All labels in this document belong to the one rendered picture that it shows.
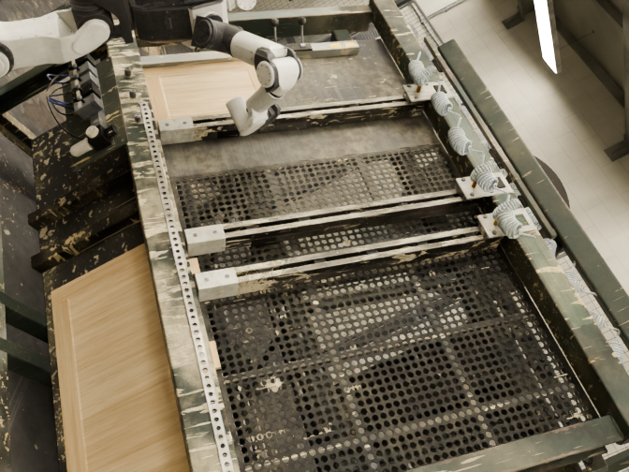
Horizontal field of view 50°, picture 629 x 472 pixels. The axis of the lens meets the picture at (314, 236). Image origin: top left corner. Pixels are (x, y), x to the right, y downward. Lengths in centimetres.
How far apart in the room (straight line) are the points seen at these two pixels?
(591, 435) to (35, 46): 210
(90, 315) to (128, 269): 21
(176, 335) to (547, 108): 700
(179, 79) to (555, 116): 617
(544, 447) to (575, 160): 617
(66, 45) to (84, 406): 120
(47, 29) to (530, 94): 698
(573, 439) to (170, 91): 191
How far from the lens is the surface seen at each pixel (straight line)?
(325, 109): 275
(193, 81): 288
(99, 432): 241
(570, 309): 235
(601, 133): 828
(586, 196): 782
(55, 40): 244
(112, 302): 258
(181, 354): 203
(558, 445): 215
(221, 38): 225
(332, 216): 234
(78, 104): 269
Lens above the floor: 161
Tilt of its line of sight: 8 degrees down
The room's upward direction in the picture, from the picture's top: 63 degrees clockwise
